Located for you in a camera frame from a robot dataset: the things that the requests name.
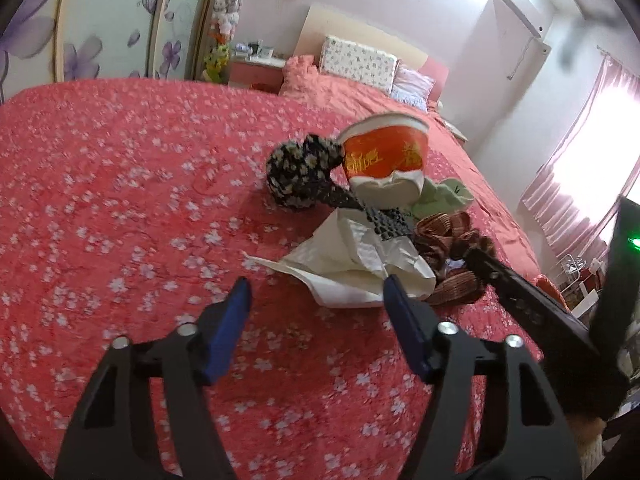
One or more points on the orange cloth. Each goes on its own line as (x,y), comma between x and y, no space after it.
(550,287)

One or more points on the pink striped pillow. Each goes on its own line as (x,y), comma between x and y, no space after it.
(412,87)

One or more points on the wardrobe with purple flower doors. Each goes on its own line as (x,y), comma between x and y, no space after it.
(100,20)

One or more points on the white standing air conditioner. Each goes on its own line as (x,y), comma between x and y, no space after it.
(500,85)

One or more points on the pink and white nightstand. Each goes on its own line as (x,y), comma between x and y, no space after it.
(250,75)

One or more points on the red floral bedspread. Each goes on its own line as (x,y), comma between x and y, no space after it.
(125,210)

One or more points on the black floral sock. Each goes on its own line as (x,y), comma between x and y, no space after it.
(295,170)

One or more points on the orange instant noodle cup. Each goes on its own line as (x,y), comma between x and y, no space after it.
(385,155)

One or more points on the beige and pink headboard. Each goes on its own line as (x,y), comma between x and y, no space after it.
(350,25)

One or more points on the salmon crumpled duvet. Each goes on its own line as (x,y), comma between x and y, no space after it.
(305,80)

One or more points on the white floral pillow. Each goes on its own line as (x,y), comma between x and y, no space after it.
(355,62)

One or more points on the column of plush toys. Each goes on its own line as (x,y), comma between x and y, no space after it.
(225,10)

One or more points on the light green sock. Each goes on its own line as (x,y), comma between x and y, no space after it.
(442,199)

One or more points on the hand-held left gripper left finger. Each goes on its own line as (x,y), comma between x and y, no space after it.
(234,320)

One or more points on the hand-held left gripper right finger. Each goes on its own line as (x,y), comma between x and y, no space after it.
(404,327)

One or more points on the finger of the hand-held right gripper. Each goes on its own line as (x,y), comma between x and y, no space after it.
(387,225)
(505,285)

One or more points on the pink curtain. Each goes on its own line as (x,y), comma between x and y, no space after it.
(565,200)

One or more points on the white tissue paper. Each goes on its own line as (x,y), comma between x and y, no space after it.
(345,265)

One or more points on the brown striped sock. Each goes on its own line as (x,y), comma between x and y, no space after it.
(440,232)

